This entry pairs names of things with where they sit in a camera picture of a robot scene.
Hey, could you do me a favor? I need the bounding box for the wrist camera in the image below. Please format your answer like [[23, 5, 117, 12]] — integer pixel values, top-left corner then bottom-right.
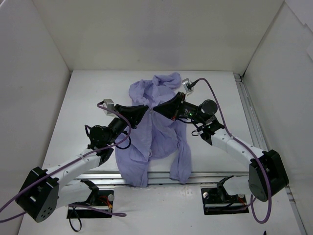
[[102, 99, 115, 117], [182, 78, 194, 95]]

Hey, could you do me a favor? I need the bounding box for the aluminium rail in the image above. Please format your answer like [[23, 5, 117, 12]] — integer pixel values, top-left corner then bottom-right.
[[70, 170, 252, 188], [233, 73, 307, 235]]

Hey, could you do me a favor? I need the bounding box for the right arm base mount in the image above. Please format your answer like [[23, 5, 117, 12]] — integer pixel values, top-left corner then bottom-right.
[[201, 188, 249, 215]]

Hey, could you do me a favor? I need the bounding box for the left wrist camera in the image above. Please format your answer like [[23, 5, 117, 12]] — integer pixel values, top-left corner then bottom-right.
[[102, 99, 115, 117]]

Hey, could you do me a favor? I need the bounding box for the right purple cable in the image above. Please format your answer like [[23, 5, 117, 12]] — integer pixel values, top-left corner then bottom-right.
[[189, 77, 272, 225]]

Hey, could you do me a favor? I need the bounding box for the purple cable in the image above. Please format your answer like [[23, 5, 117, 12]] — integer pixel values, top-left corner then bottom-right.
[[0, 102, 133, 218], [189, 77, 272, 225]]

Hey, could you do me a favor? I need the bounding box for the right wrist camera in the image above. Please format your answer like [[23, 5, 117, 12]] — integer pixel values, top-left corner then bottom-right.
[[182, 78, 194, 95]]

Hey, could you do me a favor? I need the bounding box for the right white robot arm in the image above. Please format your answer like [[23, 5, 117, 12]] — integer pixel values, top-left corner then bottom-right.
[[153, 92, 289, 202]]

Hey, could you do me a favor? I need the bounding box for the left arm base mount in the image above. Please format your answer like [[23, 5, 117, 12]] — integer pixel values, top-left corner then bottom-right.
[[66, 190, 114, 219]]

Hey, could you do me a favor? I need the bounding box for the lavender zip-up jacket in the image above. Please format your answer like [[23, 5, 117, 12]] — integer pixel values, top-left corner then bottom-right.
[[115, 72, 191, 188]]

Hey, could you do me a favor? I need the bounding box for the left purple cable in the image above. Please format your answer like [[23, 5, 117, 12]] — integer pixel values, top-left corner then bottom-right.
[[0, 102, 133, 218]]

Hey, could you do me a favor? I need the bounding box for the front aluminium rail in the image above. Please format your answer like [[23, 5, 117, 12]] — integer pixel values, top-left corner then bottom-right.
[[70, 170, 252, 188]]

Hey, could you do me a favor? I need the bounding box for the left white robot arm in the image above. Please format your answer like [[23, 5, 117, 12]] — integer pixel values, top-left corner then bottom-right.
[[15, 102, 148, 223]]

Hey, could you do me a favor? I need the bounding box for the right side aluminium rail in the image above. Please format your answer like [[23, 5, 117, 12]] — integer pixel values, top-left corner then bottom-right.
[[233, 73, 307, 235]]

